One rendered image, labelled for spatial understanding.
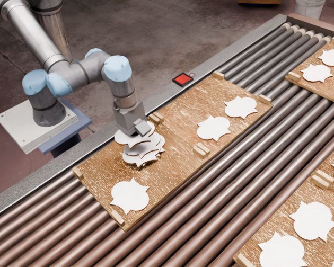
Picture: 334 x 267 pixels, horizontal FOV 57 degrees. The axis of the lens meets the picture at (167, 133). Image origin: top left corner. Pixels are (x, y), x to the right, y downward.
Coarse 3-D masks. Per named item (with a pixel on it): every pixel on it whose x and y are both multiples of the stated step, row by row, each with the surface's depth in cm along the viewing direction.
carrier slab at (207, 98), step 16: (208, 80) 150; (224, 80) 149; (192, 96) 143; (208, 96) 142; (224, 96) 141; (240, 96) 140; (256, 96) 139; (160, 112) 138; (176, 112) 137; (192, 112) 136; (208, 112) 135; (224, 112) 134; (176, 128) 130; (192, 128) 129; (240, 128) 127; (192, 144) 123; (208, 144) 123; (224, 144) 122
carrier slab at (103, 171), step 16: (160, 128) 131; (112, 144) 128; (176, 144) 124; (96, 160) 123; (112, 160) 122; (160, 160) 120; (176, 160) 119; (192, 160) 118; (208, 160) 118; (96, 176) 117; (112, 176) 117; (128, 176) 116; (144, 176) 115; (160, 176) 114; (176, 176) 114; (96, 192) 112; (160, 192) 110; (112, 208) 107; (128, 224) 103
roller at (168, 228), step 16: (320, 96) 138; (304, 112) 133; (256, 144) 122; (240, 160) 118; (224, 176) 113; (208, 192) 110; (192, 208) 106; (176, 224) 103; (160, 240) 100; (128, 256) 97; (144, 256) 98
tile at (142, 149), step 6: (156, 132) 123; (150, 138) 121; (156, 138) 121; (138, 144) 120; (144, 144) 119; (150, 144) 119; (156, 144) 119; (126, 150) 118; (132, 150) 118; (138, 150) 117; (144, 150) 117; (150, 150) 117; (156, 150) 118
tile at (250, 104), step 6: (228, 102) 136; (234, 102) 136; (240, 102) 136; (246, 102) 135; (252, 102) 135; (228, 108) 134; (234, 108) 133; (240, 108) 133; (246, 108) 133; (252, 108) 132; (228, 114) 131; (234, 114) 131; (240, 114) 130; (246, 114) 130
